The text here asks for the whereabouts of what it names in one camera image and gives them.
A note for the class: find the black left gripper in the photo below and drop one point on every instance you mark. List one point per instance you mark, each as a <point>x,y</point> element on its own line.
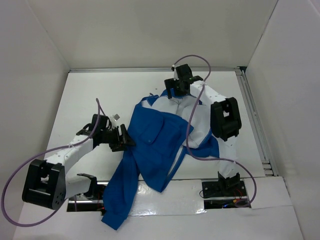
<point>124,139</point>

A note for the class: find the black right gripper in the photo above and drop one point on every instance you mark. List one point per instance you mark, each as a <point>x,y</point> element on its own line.
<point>171,83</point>

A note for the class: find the blue jacket white lining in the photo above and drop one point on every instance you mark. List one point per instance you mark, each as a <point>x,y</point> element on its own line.
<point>160,129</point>

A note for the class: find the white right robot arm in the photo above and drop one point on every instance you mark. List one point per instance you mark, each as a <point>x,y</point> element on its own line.
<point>224,120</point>

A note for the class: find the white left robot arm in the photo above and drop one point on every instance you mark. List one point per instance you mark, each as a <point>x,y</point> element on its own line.
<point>47,184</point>

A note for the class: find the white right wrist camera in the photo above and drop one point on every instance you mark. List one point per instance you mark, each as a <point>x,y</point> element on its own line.
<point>176,69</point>

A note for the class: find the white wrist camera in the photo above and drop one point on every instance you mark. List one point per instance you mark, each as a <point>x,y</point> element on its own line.
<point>176,69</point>
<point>114,120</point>

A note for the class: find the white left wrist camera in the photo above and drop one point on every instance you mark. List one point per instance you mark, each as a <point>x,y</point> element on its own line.
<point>114,120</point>

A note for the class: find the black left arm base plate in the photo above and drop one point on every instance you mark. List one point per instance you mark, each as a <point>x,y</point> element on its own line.
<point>100,192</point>

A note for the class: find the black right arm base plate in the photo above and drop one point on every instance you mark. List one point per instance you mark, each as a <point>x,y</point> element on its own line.
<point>212,189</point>

